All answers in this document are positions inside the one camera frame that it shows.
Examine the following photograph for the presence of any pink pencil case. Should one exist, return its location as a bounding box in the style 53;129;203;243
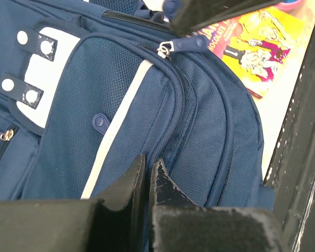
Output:
275;0;305;12

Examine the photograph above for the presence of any navy blue backpack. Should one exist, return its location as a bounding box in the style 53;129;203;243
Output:
0;1;274;210

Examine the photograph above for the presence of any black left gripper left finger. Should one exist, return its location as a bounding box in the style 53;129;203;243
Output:
0;154;146;251

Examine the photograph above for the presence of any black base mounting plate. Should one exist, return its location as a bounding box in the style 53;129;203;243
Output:
266;26;315;251

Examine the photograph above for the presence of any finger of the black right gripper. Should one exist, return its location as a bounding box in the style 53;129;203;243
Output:
169;0;280;37

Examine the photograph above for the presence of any Roald Dahl Charlie book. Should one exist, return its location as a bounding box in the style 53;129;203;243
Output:
194;7;305;99

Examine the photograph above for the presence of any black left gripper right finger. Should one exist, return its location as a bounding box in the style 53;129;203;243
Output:
149;159;288;251

